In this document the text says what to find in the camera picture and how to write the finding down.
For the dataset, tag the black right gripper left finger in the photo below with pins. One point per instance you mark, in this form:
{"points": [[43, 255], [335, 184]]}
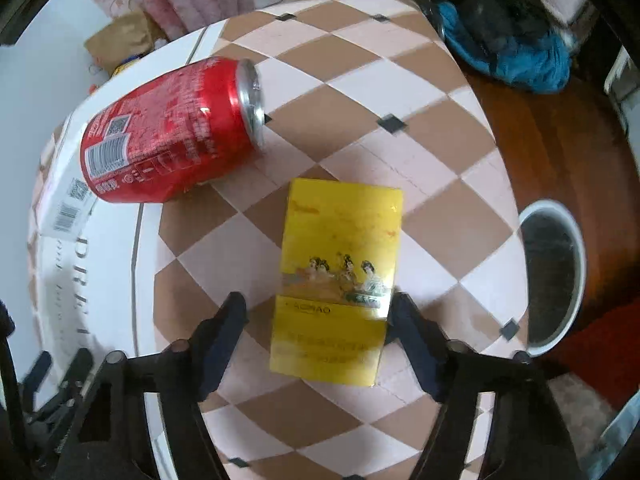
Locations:
{"points": [[110, 438]]}

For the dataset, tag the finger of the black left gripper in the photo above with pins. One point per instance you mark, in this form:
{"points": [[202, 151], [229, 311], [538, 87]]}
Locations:
{"points": [[39, 433]]}

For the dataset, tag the yellow cigarette box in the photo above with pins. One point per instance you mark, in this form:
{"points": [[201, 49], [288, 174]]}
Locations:
{"points": [[338, 264]]}

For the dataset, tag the red soda can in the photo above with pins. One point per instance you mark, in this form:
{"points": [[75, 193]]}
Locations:
{"points": [[188, 126]]}

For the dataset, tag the white round trash bin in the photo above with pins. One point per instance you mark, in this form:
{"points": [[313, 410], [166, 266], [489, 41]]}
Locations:
{"points": [[556, 264]]}

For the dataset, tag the red blanket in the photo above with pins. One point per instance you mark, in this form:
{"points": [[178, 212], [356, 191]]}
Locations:
{"points": [[604, 355]]}

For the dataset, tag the checkered tablecloth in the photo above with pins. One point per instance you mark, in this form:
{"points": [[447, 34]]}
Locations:
{"points": [[358, 91]]}

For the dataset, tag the brown paper bag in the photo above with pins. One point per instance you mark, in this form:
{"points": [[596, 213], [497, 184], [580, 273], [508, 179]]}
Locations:
{"points": [[126, 37]]}

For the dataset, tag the blue and black clothes pile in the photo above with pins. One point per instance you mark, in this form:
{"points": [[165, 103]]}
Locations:
{"points": [[510, 40]]}

